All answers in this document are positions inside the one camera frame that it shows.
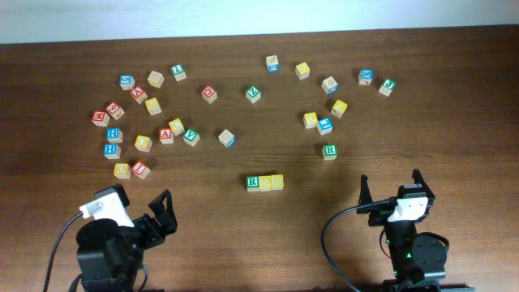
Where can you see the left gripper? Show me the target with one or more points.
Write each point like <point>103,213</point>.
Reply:
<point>168,224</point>

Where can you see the green J block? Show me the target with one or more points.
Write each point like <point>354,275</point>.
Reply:
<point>387,87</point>

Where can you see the red M block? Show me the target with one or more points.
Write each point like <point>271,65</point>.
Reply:
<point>100,118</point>

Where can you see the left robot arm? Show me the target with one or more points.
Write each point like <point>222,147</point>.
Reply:
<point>111,247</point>

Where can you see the green V block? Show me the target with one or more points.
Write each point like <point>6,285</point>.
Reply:
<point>191,137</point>

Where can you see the yellow block middle left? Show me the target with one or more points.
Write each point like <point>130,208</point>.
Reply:
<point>143,143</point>

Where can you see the plain yellow-sided block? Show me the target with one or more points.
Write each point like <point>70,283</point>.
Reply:
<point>156,79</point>

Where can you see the blue 5 block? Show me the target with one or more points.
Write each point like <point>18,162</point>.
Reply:
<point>126,82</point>

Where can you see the red 6 block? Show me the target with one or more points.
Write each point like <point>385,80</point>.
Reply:
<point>115,110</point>

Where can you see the red A block upper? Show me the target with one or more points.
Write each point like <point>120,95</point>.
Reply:
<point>138,94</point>

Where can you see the yellow block upper left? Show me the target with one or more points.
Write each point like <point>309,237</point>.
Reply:
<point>153,106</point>

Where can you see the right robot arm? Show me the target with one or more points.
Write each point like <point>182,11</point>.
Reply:
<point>418,259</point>

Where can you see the blue X block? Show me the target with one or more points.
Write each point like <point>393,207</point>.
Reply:
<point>365,77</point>

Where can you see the yellow S block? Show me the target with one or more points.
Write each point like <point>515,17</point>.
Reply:
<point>277,182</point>
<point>265,183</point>

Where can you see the green Z block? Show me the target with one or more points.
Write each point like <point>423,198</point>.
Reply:
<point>253,94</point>

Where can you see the wooden block blue top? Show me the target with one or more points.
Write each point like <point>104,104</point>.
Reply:
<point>272,63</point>

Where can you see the red Q block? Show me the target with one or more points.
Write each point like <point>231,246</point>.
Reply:
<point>209,94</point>

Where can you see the red A block lower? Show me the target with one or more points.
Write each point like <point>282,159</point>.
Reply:
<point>166,136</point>

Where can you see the wooden block blue edge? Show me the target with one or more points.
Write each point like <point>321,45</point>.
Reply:
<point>329,85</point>

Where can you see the blue E block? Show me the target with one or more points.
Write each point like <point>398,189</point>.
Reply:
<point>324,126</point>

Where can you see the yellow block centre right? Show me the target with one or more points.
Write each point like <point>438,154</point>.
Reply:
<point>310,120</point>

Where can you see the yellow block bottom left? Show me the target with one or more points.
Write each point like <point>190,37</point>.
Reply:
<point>122,171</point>

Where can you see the blue h block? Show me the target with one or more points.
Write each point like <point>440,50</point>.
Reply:
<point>112,151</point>
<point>114,135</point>

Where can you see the yellow block top right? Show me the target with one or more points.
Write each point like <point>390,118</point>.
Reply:
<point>302,70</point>

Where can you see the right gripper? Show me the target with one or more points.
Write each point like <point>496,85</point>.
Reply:
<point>378,216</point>

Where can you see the green r block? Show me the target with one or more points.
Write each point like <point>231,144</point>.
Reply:
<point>252,183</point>
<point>329,152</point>

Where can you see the blue H block lower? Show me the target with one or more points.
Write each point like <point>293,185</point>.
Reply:
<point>112,151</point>

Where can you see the red a block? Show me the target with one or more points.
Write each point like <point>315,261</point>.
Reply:
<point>138,94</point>
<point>166,136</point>

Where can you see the green L block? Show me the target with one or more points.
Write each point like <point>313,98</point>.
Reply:
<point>178,72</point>

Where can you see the yellow block by A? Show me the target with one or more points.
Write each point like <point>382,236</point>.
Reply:
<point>177,127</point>

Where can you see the wooden block blue side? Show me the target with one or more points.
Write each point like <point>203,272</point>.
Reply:
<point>227,138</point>

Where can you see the blue H block upper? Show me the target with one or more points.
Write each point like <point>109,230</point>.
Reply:
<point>114,135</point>

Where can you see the red I block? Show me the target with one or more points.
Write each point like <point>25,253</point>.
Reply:
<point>140,170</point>

